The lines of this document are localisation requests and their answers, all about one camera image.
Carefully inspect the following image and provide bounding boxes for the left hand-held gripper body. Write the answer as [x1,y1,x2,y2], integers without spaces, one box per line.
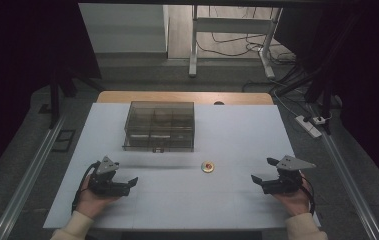
[87,155,131,197]

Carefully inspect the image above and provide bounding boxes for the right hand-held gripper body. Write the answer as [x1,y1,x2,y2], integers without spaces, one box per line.
[261,154,317,195]

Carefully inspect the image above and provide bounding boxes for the person's right hand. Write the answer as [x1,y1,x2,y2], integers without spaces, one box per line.
[272,172,312,218]

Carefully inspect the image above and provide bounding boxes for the person's left hand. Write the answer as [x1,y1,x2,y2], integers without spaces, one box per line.
[75,174,120,220]

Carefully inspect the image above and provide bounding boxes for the white power strip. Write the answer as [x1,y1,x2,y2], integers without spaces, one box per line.
[294,115,323,139]

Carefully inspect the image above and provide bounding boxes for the small round yellow red disc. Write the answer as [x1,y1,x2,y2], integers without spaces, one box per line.
[201,160,215,174]

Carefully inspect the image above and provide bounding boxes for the transparent brown drawer box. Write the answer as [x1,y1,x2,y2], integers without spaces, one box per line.
[122,100,196,154]

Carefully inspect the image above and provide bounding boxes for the black floor plate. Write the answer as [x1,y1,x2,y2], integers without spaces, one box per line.
[51,128,77,154]

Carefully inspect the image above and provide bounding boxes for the white table mat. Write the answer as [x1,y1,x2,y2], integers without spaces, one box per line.
[42,102,322,231]

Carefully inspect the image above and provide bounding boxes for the white plug adapter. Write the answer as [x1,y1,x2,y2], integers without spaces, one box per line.
[312,115,329,126]

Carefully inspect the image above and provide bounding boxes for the wooden table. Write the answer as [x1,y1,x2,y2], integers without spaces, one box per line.
[96,90,275,106]

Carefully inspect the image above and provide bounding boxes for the dark curtain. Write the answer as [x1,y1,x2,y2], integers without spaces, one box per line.
[273,0,379,198]
[0,0,103,189]

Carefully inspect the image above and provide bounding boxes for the white cabinet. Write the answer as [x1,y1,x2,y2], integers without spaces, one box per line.
[78,3,171,55]

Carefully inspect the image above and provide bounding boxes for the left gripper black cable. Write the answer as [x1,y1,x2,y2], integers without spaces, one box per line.
[71,160,102,214]

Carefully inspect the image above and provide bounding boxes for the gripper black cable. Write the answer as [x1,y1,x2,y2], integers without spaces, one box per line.
[71,160,102,214]
[298,171,317,215]

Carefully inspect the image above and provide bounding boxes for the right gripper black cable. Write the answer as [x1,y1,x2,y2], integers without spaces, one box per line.
[298,171,317,215]

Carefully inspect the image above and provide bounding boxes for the metal floor rail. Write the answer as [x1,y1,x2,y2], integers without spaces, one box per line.
[319,131,379,240]
[0,114,67,240]

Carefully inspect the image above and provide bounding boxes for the black floor cables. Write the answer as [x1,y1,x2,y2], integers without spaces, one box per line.
[195,4,315,101]

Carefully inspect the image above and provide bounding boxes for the white desk frame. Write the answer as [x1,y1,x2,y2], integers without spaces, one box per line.
[188,4,284,80]

